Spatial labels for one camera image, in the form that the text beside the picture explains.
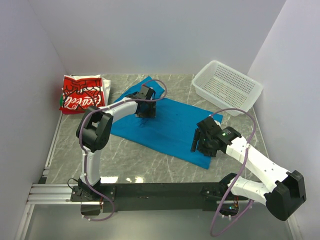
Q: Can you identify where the blue t shirt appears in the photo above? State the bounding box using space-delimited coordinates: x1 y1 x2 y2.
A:
109 76 224 170

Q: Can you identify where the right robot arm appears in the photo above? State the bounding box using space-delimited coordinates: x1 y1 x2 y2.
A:
191 116 307 221

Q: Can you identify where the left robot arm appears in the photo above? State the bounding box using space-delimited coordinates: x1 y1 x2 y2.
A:
75 85 156 201

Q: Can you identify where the white plastic basket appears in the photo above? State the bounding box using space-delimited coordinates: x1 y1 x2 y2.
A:
191 60 263 117

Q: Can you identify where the black base bar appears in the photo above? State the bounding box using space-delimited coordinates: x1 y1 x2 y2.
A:
70 181 248 213

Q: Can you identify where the folded red Coca-Cola shirt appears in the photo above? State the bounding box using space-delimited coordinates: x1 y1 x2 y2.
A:
59 74 111 115

